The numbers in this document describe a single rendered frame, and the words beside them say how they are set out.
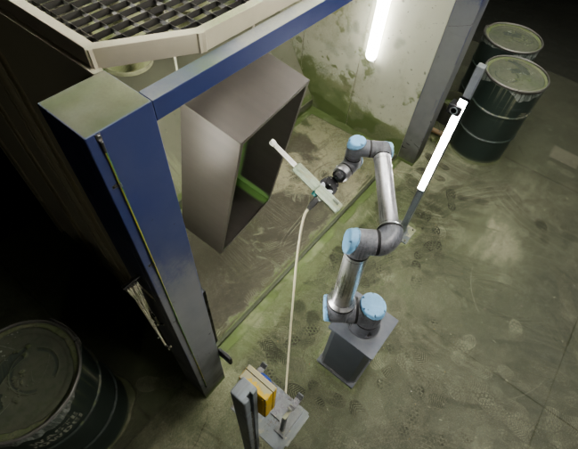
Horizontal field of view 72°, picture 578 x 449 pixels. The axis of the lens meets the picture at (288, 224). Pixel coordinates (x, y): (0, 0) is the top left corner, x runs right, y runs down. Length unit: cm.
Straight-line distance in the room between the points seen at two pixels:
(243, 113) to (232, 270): 162
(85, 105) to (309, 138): 341
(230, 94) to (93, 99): 108
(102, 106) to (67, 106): 8
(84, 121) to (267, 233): 261
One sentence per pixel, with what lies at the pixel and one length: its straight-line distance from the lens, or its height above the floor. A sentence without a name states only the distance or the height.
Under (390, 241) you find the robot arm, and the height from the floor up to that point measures 148.
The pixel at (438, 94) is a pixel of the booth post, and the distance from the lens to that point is 381.
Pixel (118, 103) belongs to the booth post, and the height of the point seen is 229.
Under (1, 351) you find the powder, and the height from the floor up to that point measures 86.
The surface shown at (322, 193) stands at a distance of 197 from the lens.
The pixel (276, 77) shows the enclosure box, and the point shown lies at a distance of 219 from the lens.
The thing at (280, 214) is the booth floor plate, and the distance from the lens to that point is 358.
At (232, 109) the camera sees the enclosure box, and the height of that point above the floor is 166.
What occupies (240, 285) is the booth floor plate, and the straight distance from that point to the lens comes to 320.
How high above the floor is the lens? 288
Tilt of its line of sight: 54 degrees down
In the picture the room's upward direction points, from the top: 5 degrees clockwise
